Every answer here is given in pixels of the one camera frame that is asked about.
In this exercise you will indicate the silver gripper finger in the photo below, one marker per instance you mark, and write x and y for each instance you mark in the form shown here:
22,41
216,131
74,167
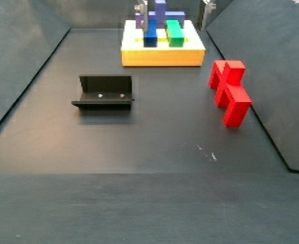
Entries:
209,7
141,8

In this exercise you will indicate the green wooden bar block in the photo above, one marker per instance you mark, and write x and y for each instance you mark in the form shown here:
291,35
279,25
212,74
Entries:
173,33

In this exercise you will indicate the yellow wooden base board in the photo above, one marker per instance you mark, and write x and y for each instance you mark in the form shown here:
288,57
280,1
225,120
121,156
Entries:
162,55

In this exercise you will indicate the purple cross-shaped block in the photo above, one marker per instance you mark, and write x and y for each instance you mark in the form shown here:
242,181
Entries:
160,15

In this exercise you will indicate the black angled bracket stand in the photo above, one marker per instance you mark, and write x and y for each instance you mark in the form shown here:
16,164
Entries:
105,91

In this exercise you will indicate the blue wooden bar block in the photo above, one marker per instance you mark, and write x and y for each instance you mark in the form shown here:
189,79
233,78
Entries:
150,35

